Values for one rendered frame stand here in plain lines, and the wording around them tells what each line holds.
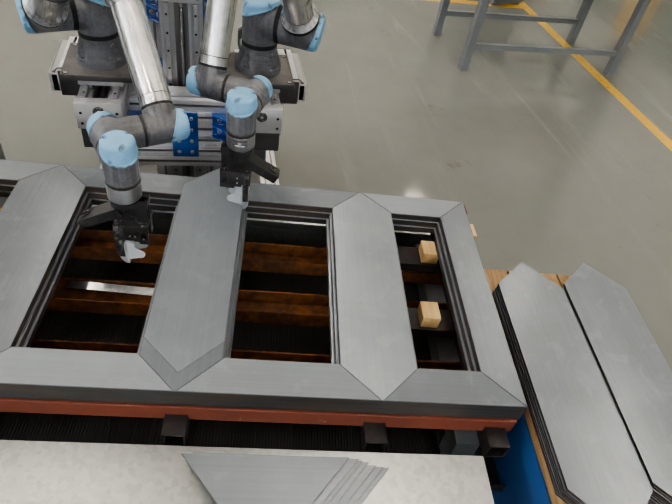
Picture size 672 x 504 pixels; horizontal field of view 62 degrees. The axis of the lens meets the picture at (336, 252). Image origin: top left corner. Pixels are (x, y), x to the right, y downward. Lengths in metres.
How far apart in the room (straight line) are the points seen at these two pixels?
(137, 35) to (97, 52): 0.52
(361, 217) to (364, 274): 0.24
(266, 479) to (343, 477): 0.16
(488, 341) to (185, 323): 0.74
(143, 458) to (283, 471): 0.30
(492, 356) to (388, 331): 0.26
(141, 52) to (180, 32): 0.62
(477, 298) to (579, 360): 0.29
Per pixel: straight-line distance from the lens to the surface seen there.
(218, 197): 1.69
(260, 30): 1.90
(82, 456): 1.35
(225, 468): 1.25
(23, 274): 1.53
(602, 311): 1.73
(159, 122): 1.38
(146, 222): 1.38
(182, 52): 2.06
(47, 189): 1.77
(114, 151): 1.26
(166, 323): 1.36
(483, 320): 1.50
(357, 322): 1.39
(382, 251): 1.58
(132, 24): 1.46
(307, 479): 1.25
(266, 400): 1.26
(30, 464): 1.37
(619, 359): 1.63
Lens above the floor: 1.92
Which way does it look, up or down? 43 degrees down
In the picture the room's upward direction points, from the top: 11 degrees clockwise
